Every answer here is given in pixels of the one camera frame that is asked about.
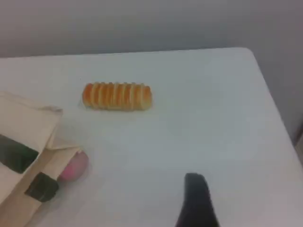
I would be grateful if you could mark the long ridged bread loaf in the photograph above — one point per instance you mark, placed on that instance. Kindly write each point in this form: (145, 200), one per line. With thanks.
(116, 97)

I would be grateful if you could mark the pink round mochi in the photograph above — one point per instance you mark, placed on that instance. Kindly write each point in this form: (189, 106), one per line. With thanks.
(75, 168)

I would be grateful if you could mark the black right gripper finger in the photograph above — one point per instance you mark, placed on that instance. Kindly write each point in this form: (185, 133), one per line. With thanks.
(197, 205)

